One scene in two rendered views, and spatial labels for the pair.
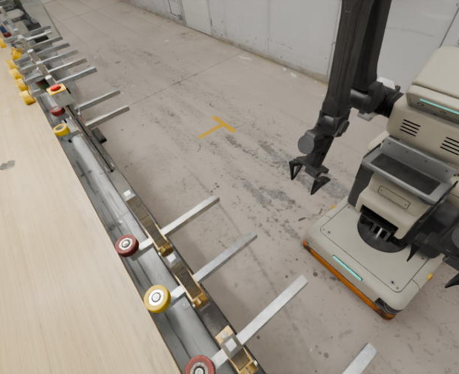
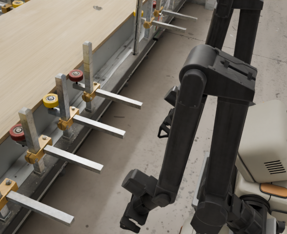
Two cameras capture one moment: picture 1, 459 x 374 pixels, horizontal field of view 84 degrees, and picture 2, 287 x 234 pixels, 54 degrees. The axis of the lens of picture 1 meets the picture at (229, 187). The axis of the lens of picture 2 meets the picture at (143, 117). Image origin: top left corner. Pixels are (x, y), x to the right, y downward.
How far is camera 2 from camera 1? 0.84 m
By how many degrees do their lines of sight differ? 32
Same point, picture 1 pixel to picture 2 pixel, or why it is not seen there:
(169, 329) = (48, 133)
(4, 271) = (37, 41)
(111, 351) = (16, 94)
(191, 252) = (127, 151)
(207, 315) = (61, 142)
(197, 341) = not seen: hidden behind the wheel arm
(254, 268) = not seen: hidden behind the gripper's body
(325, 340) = not seen: outside the picture
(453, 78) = (252, 118)
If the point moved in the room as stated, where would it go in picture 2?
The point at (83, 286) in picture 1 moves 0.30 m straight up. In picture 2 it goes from (43, 70) to (35, 20)
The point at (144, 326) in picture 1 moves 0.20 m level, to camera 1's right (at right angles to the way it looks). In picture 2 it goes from (33, 100) to (51, 124)
